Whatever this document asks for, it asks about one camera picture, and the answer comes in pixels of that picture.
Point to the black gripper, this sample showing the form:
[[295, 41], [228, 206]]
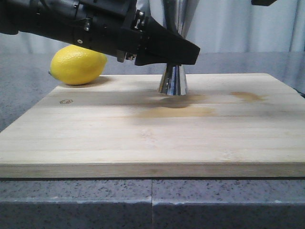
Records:
[[100, 25]]

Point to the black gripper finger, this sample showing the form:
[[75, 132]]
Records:
[[262, 2]]

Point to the steel double jigger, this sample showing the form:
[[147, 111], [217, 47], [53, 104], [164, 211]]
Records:
[[173, 81]]

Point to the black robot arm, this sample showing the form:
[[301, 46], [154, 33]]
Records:
[[52, 19]]

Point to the grey-blue curtain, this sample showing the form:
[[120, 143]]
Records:
[[238, 26]]

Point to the yellow lemon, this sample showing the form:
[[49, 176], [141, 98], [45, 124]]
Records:
[[76, 65]]

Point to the light wooden cutting board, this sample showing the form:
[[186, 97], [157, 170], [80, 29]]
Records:
[[229, 125]]

